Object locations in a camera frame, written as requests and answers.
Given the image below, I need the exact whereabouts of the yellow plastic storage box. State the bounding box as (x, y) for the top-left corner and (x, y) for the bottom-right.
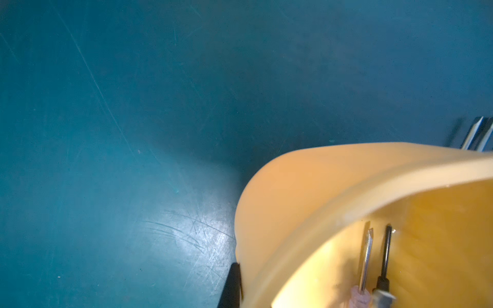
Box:
(234, 142), (492, 307)

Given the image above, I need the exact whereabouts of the black ribbed handle screwdriver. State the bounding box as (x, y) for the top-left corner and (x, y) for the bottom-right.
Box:
(475, 118), (492, 152)

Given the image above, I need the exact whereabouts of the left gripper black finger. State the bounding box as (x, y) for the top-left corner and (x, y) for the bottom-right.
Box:
(217, 263), (241, 308)

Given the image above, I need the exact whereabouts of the clear handle tester screwdriver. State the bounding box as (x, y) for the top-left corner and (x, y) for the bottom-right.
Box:
(348, 228), (374, 308)

